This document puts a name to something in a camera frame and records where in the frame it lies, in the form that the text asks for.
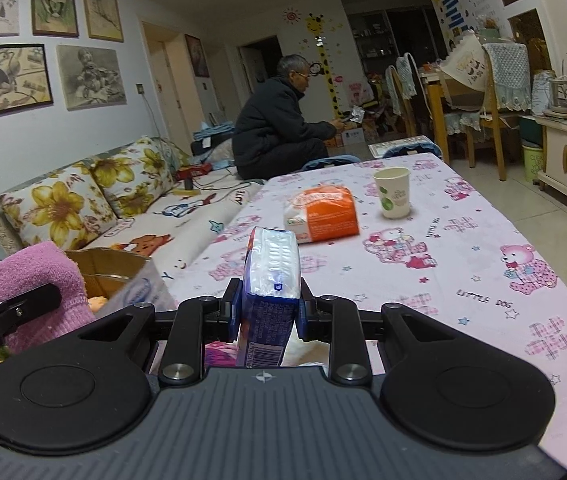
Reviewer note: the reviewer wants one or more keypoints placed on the orange white tissue packet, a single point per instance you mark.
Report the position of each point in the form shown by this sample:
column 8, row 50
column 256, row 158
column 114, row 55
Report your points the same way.
column 333, row 215

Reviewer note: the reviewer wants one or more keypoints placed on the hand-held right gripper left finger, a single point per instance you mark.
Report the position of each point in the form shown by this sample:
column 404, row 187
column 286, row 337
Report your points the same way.
column 234, row 310

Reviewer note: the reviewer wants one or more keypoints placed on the giraffe height chart sticker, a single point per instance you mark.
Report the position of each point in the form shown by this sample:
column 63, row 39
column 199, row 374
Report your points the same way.
column 326, row 60

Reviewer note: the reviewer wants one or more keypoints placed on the pale green knitted chair cover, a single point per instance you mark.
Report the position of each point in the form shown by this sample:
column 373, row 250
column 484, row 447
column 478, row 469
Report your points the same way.
column 508, row 75
column 398, row 77

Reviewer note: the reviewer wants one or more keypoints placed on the pencil sketch wall picture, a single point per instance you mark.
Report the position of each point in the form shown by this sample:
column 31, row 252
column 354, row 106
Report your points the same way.
column 91, row 77

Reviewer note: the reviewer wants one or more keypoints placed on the glass kettle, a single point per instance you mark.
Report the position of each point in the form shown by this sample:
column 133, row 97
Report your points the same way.
column 558, row 97

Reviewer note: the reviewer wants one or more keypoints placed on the wooden dining chair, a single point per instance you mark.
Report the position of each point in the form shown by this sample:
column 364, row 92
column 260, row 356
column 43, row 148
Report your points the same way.
column 483, row 130
column 406, row 105

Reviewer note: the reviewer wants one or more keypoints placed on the framed portrait picture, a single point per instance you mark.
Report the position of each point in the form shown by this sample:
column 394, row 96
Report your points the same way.
column 197, row 55

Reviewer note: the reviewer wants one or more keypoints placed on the red flat box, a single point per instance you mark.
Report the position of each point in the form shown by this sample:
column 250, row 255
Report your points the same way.
column 196, row 170

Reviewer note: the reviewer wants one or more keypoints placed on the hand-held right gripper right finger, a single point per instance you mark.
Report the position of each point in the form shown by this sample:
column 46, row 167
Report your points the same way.
column 302, row 310

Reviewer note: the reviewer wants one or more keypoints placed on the wooden dining table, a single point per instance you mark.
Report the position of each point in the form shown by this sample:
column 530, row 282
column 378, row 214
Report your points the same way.
column 436, row 110

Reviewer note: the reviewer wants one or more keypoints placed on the blue white tissue pack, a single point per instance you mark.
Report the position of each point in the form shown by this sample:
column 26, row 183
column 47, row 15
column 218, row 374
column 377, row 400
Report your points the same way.
column 268, row 280

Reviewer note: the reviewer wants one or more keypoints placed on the purple fluffy sock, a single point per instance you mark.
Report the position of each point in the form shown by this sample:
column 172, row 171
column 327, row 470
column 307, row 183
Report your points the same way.
column 48, row 270

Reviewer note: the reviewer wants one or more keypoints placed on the green trash bin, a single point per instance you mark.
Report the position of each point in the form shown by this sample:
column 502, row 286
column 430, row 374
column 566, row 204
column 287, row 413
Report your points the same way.
column 532, row 162

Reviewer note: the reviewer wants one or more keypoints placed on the tree sketch wall picture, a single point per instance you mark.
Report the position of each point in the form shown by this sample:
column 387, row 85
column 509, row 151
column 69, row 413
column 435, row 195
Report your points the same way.
column 102, row 10

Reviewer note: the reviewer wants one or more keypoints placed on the cardboard box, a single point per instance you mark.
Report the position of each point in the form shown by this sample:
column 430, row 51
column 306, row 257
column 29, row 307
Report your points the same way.
column 113, row 265

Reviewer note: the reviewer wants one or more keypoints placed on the dark display shelf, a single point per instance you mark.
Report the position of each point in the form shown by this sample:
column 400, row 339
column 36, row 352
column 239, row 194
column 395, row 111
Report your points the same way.
column 371, row 40

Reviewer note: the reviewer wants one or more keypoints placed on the monkey drawing wall picture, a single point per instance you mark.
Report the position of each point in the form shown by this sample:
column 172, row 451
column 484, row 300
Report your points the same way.
column 8, row 82

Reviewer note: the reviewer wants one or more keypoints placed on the green portrait wall picture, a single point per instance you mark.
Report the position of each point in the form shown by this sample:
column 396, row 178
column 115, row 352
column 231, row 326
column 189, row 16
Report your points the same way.
column 54, row 2

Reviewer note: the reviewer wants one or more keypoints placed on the white paper cup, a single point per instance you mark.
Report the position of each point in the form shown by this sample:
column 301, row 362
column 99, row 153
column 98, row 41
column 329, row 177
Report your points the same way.
column 392, row 192

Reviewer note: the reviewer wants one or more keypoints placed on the sofa with printed cover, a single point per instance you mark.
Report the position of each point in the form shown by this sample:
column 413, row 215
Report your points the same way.
column 173, row 205

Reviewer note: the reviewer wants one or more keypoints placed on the pink bear printed tablecloth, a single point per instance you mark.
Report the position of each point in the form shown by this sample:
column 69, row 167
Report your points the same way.
column 463, row 240

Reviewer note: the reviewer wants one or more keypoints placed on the pink white bag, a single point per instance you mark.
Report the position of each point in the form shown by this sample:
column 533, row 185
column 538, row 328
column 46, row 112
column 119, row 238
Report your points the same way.
column 361, row 92

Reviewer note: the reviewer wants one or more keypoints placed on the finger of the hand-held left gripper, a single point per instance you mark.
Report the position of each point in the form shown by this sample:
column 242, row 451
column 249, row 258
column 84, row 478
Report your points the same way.
column 28, row 302

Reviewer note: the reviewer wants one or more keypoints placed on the blue fabric seat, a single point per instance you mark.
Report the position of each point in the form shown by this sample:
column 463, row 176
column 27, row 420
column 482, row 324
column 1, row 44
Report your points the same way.
column 333, row 162
column 411, row 149

